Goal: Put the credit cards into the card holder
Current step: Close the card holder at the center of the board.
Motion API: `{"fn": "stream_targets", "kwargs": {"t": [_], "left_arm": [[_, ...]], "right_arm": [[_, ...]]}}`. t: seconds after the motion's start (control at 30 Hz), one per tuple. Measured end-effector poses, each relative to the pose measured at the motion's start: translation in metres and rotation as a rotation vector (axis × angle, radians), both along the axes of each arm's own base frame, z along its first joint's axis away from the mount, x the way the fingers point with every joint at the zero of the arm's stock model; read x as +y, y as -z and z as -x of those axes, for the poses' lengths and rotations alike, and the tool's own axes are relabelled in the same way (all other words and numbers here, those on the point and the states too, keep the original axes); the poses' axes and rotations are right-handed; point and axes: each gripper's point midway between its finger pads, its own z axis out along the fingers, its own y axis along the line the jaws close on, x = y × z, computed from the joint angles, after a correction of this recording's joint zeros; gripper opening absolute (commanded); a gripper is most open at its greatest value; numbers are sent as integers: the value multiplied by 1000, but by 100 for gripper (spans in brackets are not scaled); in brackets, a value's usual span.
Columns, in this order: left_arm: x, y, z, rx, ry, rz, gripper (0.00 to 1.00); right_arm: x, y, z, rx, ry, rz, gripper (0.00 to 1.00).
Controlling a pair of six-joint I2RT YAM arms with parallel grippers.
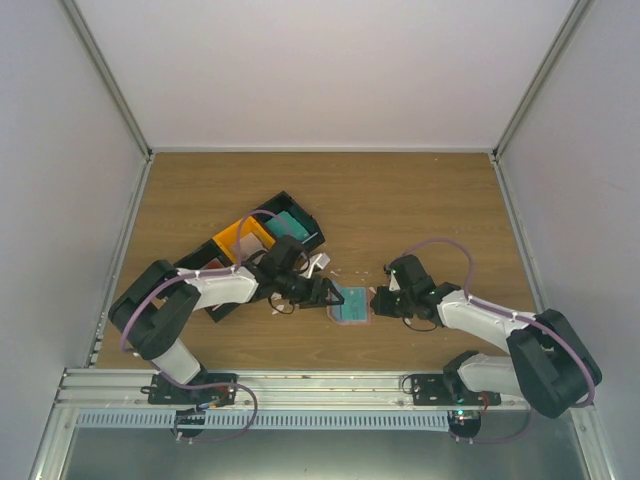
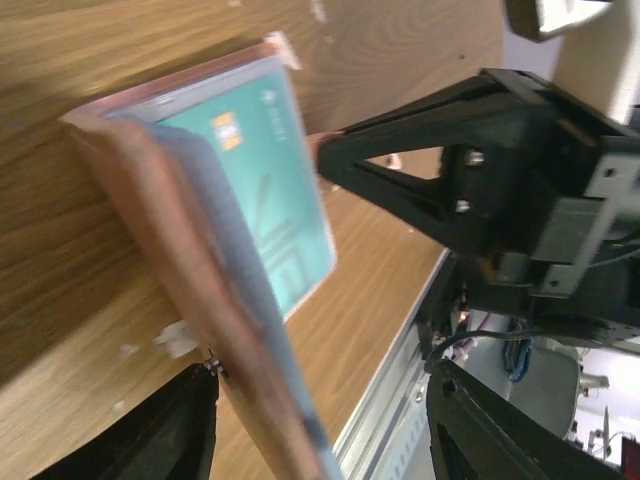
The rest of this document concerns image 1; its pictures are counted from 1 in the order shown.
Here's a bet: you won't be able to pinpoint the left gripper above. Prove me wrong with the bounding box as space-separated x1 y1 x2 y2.
277 271 345 309

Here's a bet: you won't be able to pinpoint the black bin with teal cards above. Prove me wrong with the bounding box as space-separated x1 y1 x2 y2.
252 191 325 252

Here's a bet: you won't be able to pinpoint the yellow bin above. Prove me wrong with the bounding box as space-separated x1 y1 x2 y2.
213 216 275 263

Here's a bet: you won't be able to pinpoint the black bin with red cards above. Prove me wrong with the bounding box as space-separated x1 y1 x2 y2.
172 238 241 325

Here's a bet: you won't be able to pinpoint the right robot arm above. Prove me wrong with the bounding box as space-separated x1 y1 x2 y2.
370 254 602 419

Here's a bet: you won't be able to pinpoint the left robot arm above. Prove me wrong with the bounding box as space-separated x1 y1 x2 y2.
108 235 345 404

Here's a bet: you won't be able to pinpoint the teal cards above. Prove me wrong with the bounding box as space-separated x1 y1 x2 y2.
265 211 310 242

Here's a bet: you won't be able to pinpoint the pale pink cards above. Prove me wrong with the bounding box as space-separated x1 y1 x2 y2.
240 233 264 258

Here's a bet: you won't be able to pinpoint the red and white cards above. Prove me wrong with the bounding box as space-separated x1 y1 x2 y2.
202 258 228 270

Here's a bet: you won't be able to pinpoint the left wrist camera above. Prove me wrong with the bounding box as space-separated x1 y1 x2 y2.
303 252 330 278

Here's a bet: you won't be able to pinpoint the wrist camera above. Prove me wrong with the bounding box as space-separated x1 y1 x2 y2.
383 264 400 292
303 252 330 278

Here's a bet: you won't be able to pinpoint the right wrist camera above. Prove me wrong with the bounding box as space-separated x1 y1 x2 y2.
383 264 400 292

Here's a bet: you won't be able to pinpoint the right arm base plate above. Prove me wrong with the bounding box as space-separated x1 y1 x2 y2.
408 373 501 407

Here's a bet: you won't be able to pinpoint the grey slotted cable duct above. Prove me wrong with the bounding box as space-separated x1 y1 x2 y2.
76 409 449 433

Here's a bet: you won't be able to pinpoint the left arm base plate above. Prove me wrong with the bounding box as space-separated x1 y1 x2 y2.
140 373 238 407

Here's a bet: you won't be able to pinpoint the aluminium mounting rail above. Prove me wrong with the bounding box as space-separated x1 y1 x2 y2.
54 368 596 409

